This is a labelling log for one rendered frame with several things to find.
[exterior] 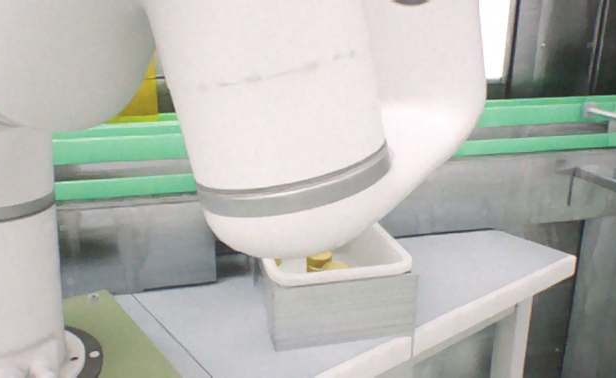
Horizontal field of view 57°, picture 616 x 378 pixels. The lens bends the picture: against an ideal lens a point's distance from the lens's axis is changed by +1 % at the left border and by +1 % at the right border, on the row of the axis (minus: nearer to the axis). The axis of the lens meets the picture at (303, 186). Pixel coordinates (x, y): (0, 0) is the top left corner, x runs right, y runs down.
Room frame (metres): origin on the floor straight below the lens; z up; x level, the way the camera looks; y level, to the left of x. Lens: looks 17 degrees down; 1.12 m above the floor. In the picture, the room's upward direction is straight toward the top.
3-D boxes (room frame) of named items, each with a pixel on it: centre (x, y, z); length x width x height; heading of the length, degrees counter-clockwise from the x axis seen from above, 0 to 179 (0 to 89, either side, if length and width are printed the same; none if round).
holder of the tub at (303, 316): (0.70, -0.02, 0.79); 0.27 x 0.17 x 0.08; 13
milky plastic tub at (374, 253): (0.68, -0.03, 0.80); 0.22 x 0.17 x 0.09; 13
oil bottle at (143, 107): (0.84, 0.25, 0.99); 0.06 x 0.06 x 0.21; 14
